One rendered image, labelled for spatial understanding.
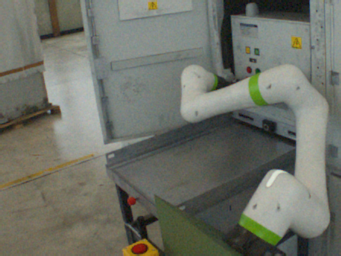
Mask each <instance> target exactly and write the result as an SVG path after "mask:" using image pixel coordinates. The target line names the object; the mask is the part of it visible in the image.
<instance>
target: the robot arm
mask: <svg viewBox="0 0 341 256"><path fill-rule="evenodd" d="M181 85H182V98H181V105H180V112H181V115H182V117H183V118H184V120H185V121H187V122H189V123H199V122H201V121H203V120H206V119H209V118H210V117H212V116H215V115H218V114H223V113H227V112H230V111H233V110H242V109H247V108H255V107H263V106H267V105H271V104H279V103H284V104H285V105H286V106H287V107H288V108H289V109H290V110H291V112H292V113H293V114H294V116H295V133H296V163H295V173H294V176H293V175H291V174H289V173H286V172H284V171H280V170H276V169H273V170H270V171H268V172H267V174H266V176H265V178H264V179H263V180H262V182H261V184H260V186H259V187H258V188H257V191H256V192H255V194H253V196H252V197H251V198H250V201H249V203H248V204H247V206H246V207H245V209H244V211H243V212H242V214H241V217H240V220H239V222H238V224H237V225H236V226H235V227H234V228H233V229H232V230H231V231H230V232H228V233H226V234H224V236H223V238H222V240H223V241H224V242H226V243H228V244H229V245H230V246H231V247H232V248H234V249H235V250H236V251H239V252H240V253H241V254H243V255H245V256H286V253H285V252H284V251H281V250H279V249H278V248H277V247H276V246H275V245H276V244H277V243H278V242H279V241H280V240H281V239H282V238H283V236H284V235H285V233H286V231H287V230H288V229H290V230H291V231H293V232H294V233H295V234H296V235H299V236H301V237H303V238H314V237H315V236H318V235H320V234H321V233H322V232H324V231H325V230H326V229H327V226H328V224H329V223H330V211H329V207H328V205H329V202H328V198H327V187H326V185H327V180H326V170H325V158H326V131H327V118H328V112H329V107H328V104H327V101H326V100H325V97H324V96H323V95H321V94H320V92H319V91H318V90H317V89H316V88H315V87H314V86H313V85H312V84H311V83H310V82H309V81H308V79H307V77H306V76H304V74H303V72H302V71H301V70H300V69H299V68H298V67H297V66H295V65H292V64H282V65H280V66H276V67H273V68H271V69H267V70H265V71H262V72H258V73H257V74H252V75H250V77H248V78H246V79H244V80H242V81H239V80H238V79H236V78H234V81H233V82H227V81H226V80H225V79H224V78H222V76H220V75H216V74H214V73H212V72H209V71H207V70H206V69H204V68H203V67H202V66H198V65H191V66H187V67H186V68H185V69H184V70H183V72H182V75H181Z"/></svg>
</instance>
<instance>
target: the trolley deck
mask: <svg viewBox="0 0 341 256"><path fill-rule="evenodd" d="M291 149H293V148H292V147H290V146H287V145H285V144H282V143H280V142H277V141H275V140H272V139H269V138H267V137H264V136H261V135H258V134H256V133H253V132H251V131H248V130H245V129H243V128H240V127H238V126H234V125H232V124H231V125H230V126H226V127H224V128H221V129H220V130H216V131H213V132H210V133H207V134H205V135H203V136H200V137H197V138H195V139H191V140H189V141H187V142H183V143H181V144H179V145H177V146H174V147H171V148H169V149H165V150H164V151H161V152H158V153H155V154H154V155H150V156H148V157H146V158H142V159H140V160H138V161H136V162H133V163H130V164H127V165H123V166H120V167H119V168H115V169H113V170H110V169H109V168H108V167H107V164H105V167H106V172H107V177H108V178H109V179H111V180H112V181H113V182H114V183H116V184H117V185H118V186H119V187H121V188H122V189H123V190H124V191H125V192H127V194H128V195H129V196H131V197H134V198H136V197H139V199H138V200H137V202H138V203H140V204H141V205H142V206H143V207H144V208H146V209H147V211H149V212H150V213H151V214H152V215H153V216H155V217H156V218H158V214H157V210H156V205H155V196H154V194H155V195H157V196H159V197H160V198H162V199H164V200H166V201H167V202H169V203H171V204H173V205H176V204H178V203H180V202H183V201H186V200H188V199H190V198H192V197H194V196H196V195H198V194H200V193H202V192H204V191H206V190H208V189H210V188H212V187H214V186H217V185H219V184H222V183H224V182H226V181H228V180H230V179H232V178H234V177H236V176H238V175H239V174H242V173H244V172H245V171H249V170H250V169H252V168H255V167H257V166H259V165H261V164H263V163H265V162H267V161H269V160H271V159H273V158H276V157H278V156H280V155H281V154H282V153H284V152H287V151H288V150H291ZM260 184H261V182H260V183H258V184H256V185H255V186H253V187H250V188H248V189H246V190H244V191H242V192H240V193H239V194H237V195H235V196H233V197H231V198H229V199H227V200H225V201H223V202H222V203H220V204H218V205H216V206H214V207H212V208H209V209H207V210H206V211H204V212H203V211H202V212H201V213H198V214H196V215H195V216H194V217H196V218H197V219H199V220H201V221H203V222H205V223H207V224H209V225H210V226H215V225H216V224H218V223H220V222H222V221H223V220H225V219H227V218H228V217H230V216H233V215H234V214H235V213H239V212H240V211H242V210H244V209H245V207H246V206H247V204H248V203H249V201H250V198H251V197H252V196H253V194H255V192H256V191H257V188H258V187H259V186H260Z"/></svg>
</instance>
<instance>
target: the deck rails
mask: <svg viewBox="0 0 341 256"><path fill-rule="evenodd" d="M231 124H232V123H228V112H227V113H223V114H218V115H215V116H212V117H210V118H209V119H206V120H203V121H201V122H199V123H189V124H187V125H185V126H181V127H178V128H176V129H174V130H170V131H167V132H166V133H161V134H158V135H156V136H153V137H150V138H147V139H144V140H142V141H139V142H136V143H134V144H132V145H129V146H126V147H125V146H124V147H121V148H118V149H115V150H113V151H110V152H108V153H105V154H106V158H107V167H108V168H109V169H110V170H113V169H115V168H119V167H120V166H123V165H128V164H130V163H133V162H136V161H138V160H140V159H142V158H146V157H148V156H150V155H154V154H155V153H158V152H161V151H164V150H165V149H169V148H171V147H174V146H177V145H179V144H181V143H183V142H187V141H189V140H191V139H195V138H197V137H200V136H203V135H205V134H207V133H210V132H213V131H216V130H220V129H221V128H224V127H226V126H230V125H231ZM111 154H114V156H112V157H111V158H109V156H108V155H111ZM295 163H296V147H295V148H293V149H291V150H288V151H287V152H284V153H282V154H281V155H280V156H278V157H276V158H273V159H271V160H269V161H267V162H265V163H263V164H261V165H259V166H257V167H255V168H252V169H250V170H249V171H245V172H244V173H242V174H239V175H238V176H236V177H234V178H232V179H230V180H228V181H226V182H224V183H222V184H219V185H217V186H214V187H212V188H210V189H208V190H206V191H204V192H202V193H200V194H198V195H196V196H194V197H192V198H190V199H188V200H186V201H183V202H180V203H178V204H176V205H175V206H176V207H180V206H182V205H185V208H183V209H182V210H183V211H185V212H187V213H189V214H190V215H192V216H195V215H196V214H198V213H201V212H202V211H203V212H204V211H206V210H207V209H209V208H212V207H214V206H216V205H218V204H220V203H222V202H223V201H225V200H227V199H229V198H231V197H233V196H235V195H237V194H239V193H240V192H242V191H244V190H246V189H248V188H250V187H253V186H255V185H256V184H258V183H260V182H262V180H263V179H264V178H265V176H266V174H267V172H268V171H270V170H273V169H276V170H280V171H284V170H285V169H288V167H290V166H292V165H294V164H295Z"/></svg>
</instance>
